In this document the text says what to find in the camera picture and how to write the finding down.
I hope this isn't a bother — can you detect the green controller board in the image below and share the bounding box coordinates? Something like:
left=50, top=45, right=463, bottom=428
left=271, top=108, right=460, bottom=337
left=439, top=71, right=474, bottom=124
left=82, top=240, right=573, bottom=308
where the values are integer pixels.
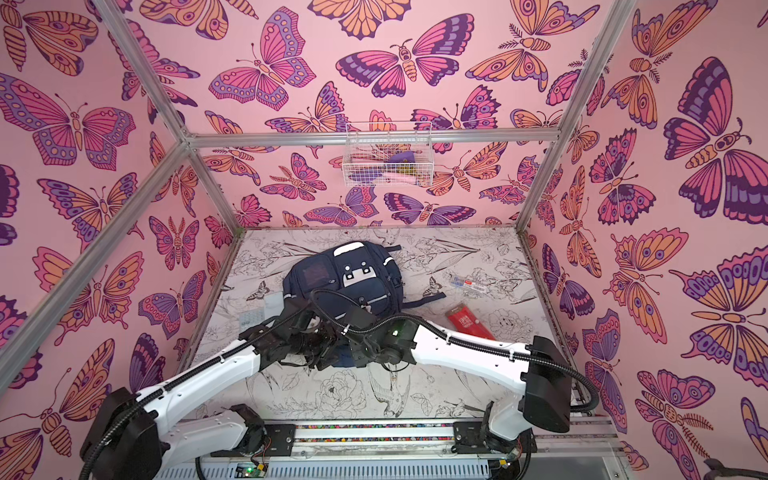
left=235, top=462, right=267, bottom=479

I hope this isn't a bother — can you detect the white rectangular eraser case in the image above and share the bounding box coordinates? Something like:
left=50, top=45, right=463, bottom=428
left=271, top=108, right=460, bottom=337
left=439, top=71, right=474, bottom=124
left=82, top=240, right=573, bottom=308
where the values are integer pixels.
left=263, top=292, right=284, bottom=323

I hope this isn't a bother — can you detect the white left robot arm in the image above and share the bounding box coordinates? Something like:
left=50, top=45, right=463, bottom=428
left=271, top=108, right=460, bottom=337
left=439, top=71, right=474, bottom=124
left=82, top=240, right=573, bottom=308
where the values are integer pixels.
left=79, top=299, right=335, bottom=479

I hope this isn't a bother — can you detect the white wire wall basket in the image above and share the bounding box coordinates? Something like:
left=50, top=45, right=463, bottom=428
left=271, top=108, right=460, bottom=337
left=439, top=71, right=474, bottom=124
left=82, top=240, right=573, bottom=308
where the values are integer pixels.
left=340, top=121, right=435, bottom=188

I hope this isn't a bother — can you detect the clear pen with red cap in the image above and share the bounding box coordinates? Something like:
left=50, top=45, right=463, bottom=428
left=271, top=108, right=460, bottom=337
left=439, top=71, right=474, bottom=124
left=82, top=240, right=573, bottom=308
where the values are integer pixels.
left=451, top=276, right=490, bottom=294

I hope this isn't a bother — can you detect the red booklet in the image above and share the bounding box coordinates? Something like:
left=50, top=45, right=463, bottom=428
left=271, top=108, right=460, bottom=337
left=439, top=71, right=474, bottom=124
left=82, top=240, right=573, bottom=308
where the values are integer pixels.
left=445, top=303, right=495, bottom=340

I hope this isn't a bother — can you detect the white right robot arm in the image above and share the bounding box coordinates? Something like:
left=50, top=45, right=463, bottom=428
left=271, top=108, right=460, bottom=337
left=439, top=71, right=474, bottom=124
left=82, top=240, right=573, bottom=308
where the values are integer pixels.
left=327, top=307, right=600, bottom=441

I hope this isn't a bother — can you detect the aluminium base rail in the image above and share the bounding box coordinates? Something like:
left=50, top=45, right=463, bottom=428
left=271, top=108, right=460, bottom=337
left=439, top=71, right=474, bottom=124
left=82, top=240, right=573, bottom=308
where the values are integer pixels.
left=119, top=415, right=625, bottom=480

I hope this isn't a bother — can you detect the navy blue student backpack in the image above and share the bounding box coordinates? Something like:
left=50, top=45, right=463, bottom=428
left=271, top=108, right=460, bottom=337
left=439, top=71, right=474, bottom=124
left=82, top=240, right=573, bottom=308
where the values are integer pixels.
left=282, top=240, right=446, bottom=323

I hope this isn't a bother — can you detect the grey pocket calculator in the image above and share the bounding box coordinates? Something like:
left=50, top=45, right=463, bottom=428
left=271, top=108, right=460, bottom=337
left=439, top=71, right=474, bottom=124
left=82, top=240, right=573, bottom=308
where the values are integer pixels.
left=238, top=308, right=265, bottom=331

